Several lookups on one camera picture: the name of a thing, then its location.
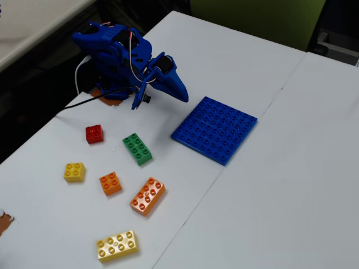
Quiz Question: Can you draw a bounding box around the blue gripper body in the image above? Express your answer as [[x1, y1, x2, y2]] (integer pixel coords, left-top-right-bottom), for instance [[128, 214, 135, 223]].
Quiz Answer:
[[144, 52, 180, 85]]

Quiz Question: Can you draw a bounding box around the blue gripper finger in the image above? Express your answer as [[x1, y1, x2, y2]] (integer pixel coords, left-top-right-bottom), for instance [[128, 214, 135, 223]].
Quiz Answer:
[[156, 72, 190, 103]]

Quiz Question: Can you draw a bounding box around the orange 2x2 block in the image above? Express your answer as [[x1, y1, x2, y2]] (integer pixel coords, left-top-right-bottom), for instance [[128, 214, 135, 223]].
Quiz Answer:
[[99, 171, 123, 197]]

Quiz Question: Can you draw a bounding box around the green 2x4 block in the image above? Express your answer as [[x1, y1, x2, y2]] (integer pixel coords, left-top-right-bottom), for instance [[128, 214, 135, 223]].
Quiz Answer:
[[122, 132, 154, 166]]

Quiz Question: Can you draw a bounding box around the red 2x2 block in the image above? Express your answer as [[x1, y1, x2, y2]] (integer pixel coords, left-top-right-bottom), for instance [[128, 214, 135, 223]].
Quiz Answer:
[[85, 124, 104, 145]]

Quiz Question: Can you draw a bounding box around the orange 2x4 block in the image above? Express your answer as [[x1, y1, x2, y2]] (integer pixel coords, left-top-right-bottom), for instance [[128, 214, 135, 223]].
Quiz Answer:
[[129, 177, 166, 217]]

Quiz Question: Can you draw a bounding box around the yellow 2x2 block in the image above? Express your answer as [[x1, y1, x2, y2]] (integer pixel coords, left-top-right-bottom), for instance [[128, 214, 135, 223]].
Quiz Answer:
[[63, 162, 86, 184]]

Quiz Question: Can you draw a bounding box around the yellow 2x4 block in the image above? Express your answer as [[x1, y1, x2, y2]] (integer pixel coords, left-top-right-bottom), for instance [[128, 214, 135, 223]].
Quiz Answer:
[[96, 230, 140, 263]]

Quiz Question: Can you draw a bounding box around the blue 8x8 baseplate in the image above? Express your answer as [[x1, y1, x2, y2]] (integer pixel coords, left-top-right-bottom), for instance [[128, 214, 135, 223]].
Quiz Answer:
[[171, 96, 259, 166]]

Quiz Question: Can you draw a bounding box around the green fabric panel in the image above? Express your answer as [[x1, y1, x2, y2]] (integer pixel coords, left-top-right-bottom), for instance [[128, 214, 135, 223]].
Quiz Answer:
[[190, 0, 328, 53]]

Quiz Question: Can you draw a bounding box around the white background desk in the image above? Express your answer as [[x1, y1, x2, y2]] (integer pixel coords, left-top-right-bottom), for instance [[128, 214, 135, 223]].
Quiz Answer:
[[0, 0, 96, 72]]

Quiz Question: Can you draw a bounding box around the grey background box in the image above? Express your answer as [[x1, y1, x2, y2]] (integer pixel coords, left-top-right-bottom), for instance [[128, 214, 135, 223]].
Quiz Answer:
[[316, 27, 359, 68]]

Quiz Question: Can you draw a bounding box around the red white wire bundle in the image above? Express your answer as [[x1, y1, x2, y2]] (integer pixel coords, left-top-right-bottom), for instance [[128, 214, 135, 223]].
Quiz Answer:
[[128, 30, 158, 87]]

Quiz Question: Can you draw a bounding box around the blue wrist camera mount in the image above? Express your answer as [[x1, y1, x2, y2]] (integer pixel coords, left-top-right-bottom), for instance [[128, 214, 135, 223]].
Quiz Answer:
[[131, 70, 153, 110]]

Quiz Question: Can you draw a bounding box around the black camera cable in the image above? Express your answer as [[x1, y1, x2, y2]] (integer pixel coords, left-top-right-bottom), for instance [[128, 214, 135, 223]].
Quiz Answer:
[[64, 88, 130, 109]]

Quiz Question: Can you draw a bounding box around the white power cable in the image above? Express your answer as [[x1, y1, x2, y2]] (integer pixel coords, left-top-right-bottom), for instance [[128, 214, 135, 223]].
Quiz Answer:
[[74, 55, 92, 95]]

